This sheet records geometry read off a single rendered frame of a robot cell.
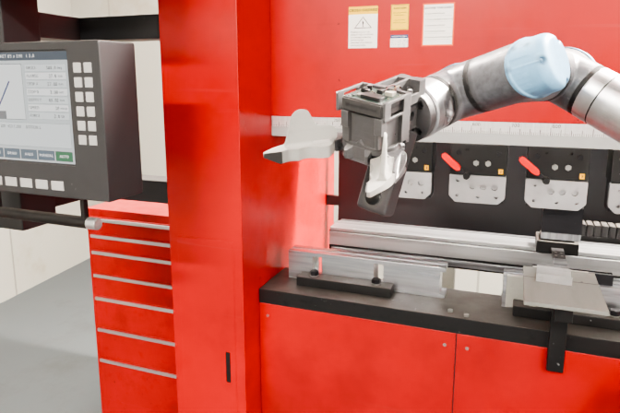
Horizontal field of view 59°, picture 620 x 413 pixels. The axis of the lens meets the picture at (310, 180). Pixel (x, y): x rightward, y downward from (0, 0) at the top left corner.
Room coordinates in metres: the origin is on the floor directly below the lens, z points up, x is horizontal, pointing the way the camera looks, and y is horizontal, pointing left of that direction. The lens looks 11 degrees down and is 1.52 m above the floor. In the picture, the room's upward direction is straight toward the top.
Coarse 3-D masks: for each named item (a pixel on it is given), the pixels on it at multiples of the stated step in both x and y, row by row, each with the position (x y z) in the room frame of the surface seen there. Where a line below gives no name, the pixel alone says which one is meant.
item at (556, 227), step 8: (544, 208) 1.45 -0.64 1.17; (544, 216) 1.45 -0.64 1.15; (552, 216) 1.44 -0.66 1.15; (560, 216) 1.44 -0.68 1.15; (568, 216) 1.43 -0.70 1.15; (576, 216) 1.42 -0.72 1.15; (544, 224) 1.45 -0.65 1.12; (552, 224) 1.44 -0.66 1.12; (560, 224) 1.44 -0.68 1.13; (568, 224) 1.43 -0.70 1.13; (576, 224) 1.42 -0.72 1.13; (544, 232) 1.46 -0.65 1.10; (552, 232) 1.45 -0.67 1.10; (560, 232) 1.44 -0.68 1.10; (568, 232) 1.43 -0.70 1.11; (576, 232) 1.42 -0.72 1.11; (568, 240) 1.44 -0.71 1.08; (576, 240) 1.43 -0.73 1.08
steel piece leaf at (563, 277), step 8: (536, 272) 1.40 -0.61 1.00; (544, 272) 1.40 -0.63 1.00; (552, 272) 1.40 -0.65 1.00; (560, 272) 1.40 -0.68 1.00; (568, 272) 1.40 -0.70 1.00; (536, 280) 1.34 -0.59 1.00; (544, 280) 1.33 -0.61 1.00; (552, 280) 1.33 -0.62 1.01; (560, 280) 1.32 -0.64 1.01; (568, 280) 1.31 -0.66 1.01
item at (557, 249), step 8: (536, 232) 1.71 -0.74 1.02; (536, 240) 1.64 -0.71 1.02; (544, 240) 1.63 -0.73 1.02; (552, 240) 1.62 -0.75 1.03; (560, 240) 1.61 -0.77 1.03; (536, 248) 1.63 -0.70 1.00; (544, 248) 1.62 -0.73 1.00; (552, 248) 1.60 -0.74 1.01; (560, 248) 1.60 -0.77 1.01; (568, 248) 1.60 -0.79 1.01; (576, 248) 1.59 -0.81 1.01; (552, 256) 1.54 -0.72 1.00; (560, 256) 1.52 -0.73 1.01; (560, 264) 1.47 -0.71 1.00
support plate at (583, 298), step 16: (528, 272) 1.41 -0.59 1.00; (576, 272) 1.41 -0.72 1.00; (528, 288) 1.29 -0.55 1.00; (544, 288) 1.29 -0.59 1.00; (560, 288) 1.29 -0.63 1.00; (576, 288) 1.29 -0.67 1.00; (592, 288) 1.29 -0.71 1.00; (528, 304) 1.21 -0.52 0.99; (544, 304) 1.20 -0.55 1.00; (560, 304) 1.19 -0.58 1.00; (576, 304) 1.19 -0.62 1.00; (592, 304) 1.19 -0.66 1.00
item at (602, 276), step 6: (534, 264) 1.47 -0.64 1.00; (582, 270) 1.43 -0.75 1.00; (588, 270) 1.42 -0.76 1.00; (594, 270) 1.42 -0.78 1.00; (600, 276) 1.39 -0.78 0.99; (606, 276) 1.39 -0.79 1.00; (612, 276) 1.38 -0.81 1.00; (600, 282) 1.39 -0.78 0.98; (606, 282) 1.39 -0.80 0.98; (612, 282) 1.38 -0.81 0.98
